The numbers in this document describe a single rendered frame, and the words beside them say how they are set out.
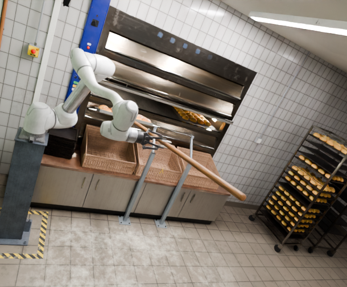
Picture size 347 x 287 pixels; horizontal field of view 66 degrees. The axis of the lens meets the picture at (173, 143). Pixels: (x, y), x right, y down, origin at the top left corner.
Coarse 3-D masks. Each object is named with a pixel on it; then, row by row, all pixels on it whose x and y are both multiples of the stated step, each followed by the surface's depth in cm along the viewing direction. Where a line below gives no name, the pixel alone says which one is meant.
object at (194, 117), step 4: (176, 108) 386; (180, 108) 381; (180, 112) 372; (184, 112) 386; (188, 112) 387; (192, 112) 399; (184, 116) 357; (188, 116) 371; (192, 116) 372; (196, 116) 383; (200, 116) 396; (192, 120) 362; (196, 120) 366; (200, 120) 369; (204, 120) 382; (208, 124) 375
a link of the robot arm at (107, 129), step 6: (102, 126) 148; (108, 126) 148; (114, 126) 146; (102, 132) 149; (108, 132) 148; (114, 132) 148; (120, 132) 148; (126, 132) 151; (114, 138) 152; (120, 138) 153; (126, 138) 154
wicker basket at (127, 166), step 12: (96, 132) 306; (84, 144) 286; (96, 144) 310; (108, 144) 315; (120, 144) 321; (132, 144) 314; (84, 156) 272; (96, 156) 271; (108, 156) 310; (120, 156) 321; (132, 156) 306; (96, 168) 278; (108, 168) 282; (120, 168) 297; (132, 168) 292
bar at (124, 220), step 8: (160, 128) 292; (192, 136) 310; (152, 152) 280; (152, 160) 282; (144, 168) 286; (144, 176) 289; (184, 176) 306; (136, 192) 296; (176, 192) 315; (128, 208) 304; (168, 208) 323; (120, 216) 314; (128, 216) 309; (128, 224) 309; (160, 224) 332
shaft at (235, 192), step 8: (144, 128) 207; (168, 144) 164; (176, 152) 151; (184, 160) 142; (192, 160) 135; (200, 168) 126; (208, 176) 119; (216, 176) 115; (224, 184) 108; (232, 192) 103; (240, 192) 100
